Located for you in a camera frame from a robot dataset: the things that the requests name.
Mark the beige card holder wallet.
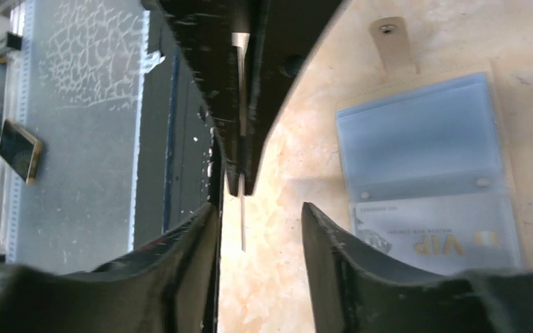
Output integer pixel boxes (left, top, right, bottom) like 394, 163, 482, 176
334, 17, 525, 277

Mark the gold smartphone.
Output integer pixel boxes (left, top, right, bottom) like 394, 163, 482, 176
0, 119, 43, 185

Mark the gold credit card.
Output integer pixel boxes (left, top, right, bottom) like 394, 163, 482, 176
232, 33, 249, 253

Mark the silver credit card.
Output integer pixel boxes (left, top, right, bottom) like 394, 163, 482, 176
353, 193, 523, 275

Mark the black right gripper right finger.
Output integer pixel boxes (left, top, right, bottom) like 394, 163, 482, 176
301, 203, 533, 332

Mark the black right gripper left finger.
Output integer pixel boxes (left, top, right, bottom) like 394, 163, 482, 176
0, 203, 219, 332

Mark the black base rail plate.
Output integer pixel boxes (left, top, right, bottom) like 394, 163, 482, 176
133, 9, 223, 333

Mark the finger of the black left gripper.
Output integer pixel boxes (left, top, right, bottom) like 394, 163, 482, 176
142, 0, 241, 196
243, 1, 342, 196

